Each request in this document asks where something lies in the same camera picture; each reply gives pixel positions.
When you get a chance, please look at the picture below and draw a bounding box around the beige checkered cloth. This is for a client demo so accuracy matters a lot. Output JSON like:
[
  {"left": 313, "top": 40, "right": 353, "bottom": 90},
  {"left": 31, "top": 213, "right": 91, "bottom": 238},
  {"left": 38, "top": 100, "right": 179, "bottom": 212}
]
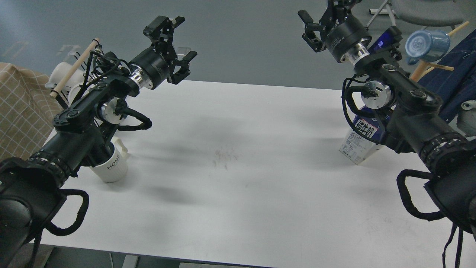
[{"left": 0, "top": 63, "right": 61, "bottom": 160}]

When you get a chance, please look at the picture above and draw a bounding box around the black wire cup rack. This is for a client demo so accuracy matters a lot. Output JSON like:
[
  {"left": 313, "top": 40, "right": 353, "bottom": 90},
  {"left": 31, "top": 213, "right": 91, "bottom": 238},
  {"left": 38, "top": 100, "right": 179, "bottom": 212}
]
[{"left": 45, "top": 38, "right": 102, "bottom": 115}]

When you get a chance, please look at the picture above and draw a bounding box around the grey metal object right edge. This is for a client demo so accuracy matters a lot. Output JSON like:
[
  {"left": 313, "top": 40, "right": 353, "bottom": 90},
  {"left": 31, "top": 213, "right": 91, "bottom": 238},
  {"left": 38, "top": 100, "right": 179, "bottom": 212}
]
[{"left": 457, "top": 100, "right": 476, "bottom": 137}]

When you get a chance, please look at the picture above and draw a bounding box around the grey office chair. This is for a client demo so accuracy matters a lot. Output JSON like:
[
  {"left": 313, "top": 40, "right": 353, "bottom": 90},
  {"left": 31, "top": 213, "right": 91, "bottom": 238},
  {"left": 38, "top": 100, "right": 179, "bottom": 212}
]
[{"left": 366, "top": 0, "right": 465, "bottom": 28}]

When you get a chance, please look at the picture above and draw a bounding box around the white HOME mug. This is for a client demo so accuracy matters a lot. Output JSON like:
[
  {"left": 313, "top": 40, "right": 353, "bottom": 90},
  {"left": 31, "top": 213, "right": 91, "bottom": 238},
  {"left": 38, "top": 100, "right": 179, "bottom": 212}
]
[{"left": 89, "top": 136, "right": 129, "bottom": 183}]

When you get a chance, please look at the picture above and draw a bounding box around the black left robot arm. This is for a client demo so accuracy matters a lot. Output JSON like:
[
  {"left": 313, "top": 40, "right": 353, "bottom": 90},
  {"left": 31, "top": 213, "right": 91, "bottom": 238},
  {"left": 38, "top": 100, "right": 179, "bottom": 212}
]
[{"left": 1, "top": 16, "right": 197, "bottom": 268}]

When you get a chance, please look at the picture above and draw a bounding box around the wooden cup tree stand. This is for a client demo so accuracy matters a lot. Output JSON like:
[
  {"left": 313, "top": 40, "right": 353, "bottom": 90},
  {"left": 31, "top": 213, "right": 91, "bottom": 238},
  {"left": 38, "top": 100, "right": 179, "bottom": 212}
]
[{"left": 405, "top": 21, "right": 470, "bottom": 82}]

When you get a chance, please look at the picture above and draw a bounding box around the blue white milk carton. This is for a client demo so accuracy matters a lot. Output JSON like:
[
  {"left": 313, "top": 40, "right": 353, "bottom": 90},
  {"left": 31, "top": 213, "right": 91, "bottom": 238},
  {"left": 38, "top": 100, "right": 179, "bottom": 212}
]
[{"left": 338, "top": 115, "right": 384, "bottom": 165}]

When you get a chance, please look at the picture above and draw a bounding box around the white cup on rack front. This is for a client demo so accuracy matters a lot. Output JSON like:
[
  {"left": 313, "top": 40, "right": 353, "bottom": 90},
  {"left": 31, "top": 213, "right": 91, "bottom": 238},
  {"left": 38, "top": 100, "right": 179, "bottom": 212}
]
[{"left": 68, "top": 83, "right": 82, "bottom": 106}]

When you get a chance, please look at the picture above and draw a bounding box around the blue plastic cup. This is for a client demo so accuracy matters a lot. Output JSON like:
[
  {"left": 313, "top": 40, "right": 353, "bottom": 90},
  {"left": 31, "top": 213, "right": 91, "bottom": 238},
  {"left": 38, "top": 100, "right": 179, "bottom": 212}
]
[{"left": 405, "top": 29, "right": 451, "bottom": 66}]

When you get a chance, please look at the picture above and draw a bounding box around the dark blue fabric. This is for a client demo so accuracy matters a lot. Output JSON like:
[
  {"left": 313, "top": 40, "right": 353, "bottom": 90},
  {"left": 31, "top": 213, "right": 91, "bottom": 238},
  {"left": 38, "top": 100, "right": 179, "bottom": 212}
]
[{"left": 418, "top": 31, "right": 476, "bottom": 122}]

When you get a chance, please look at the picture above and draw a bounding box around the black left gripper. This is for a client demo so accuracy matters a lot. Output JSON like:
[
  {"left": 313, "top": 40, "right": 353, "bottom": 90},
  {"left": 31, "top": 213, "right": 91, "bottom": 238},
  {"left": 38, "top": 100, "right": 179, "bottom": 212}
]
[{"left": 129, "top": 16, "right": 197, "bottom": 89}]

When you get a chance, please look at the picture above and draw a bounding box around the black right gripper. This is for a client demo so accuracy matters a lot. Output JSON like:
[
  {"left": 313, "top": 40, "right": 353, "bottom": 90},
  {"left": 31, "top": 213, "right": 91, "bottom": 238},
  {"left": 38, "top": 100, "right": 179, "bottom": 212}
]
[{"left": 297, "top": 0, "right": 372, "bottom": 63}]

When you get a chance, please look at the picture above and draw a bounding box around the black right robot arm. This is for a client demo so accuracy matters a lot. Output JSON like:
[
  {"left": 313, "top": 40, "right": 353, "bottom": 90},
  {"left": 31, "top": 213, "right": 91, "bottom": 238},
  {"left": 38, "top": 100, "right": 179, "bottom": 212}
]
[{"left": 298, "top": 0, "right": 476, "bottom": 268}]

